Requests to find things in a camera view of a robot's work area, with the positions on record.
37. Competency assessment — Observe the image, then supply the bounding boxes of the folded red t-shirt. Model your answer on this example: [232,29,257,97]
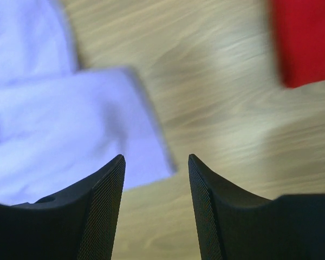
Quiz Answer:
[269,0,325,88]

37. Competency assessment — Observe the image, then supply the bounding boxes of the purple t-shirt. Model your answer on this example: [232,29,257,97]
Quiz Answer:
[0,1,177,205]

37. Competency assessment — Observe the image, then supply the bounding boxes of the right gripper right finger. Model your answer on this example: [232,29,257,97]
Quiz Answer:
[188,154,325,259]

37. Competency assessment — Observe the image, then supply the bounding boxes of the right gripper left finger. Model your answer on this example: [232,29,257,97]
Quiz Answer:
[0,155,125,259]

